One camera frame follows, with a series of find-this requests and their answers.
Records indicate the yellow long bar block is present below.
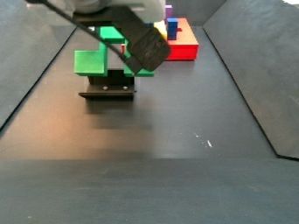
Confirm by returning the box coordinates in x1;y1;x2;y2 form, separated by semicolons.
154;20;167;39

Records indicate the right blue block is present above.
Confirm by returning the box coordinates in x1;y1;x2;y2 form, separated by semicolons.
166;17;178;40

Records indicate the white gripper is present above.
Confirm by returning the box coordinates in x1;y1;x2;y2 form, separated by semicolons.
66;0;166;24

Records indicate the red base board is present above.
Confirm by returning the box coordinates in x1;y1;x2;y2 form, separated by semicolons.
121;17;201;62

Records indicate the right purple block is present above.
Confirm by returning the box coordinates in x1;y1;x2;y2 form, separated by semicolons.
165;4;174;18

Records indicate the black angle fixture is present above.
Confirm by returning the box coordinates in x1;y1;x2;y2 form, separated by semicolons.
79;70;137;99

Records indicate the green bridge-shaped block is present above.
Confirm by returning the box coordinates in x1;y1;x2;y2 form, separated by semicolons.
74;26;155;77

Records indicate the black camera cable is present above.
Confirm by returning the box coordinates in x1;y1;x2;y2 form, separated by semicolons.
24;0;130;63

